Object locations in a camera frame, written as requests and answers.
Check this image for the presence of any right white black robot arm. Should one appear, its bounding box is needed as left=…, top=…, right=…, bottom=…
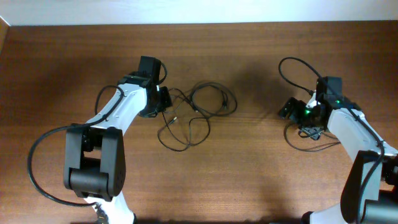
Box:
left=278, top=77, right=397, bottom=223

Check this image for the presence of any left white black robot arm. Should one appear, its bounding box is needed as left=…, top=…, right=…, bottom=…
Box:
left=63, top=56, right=172, bottom=223

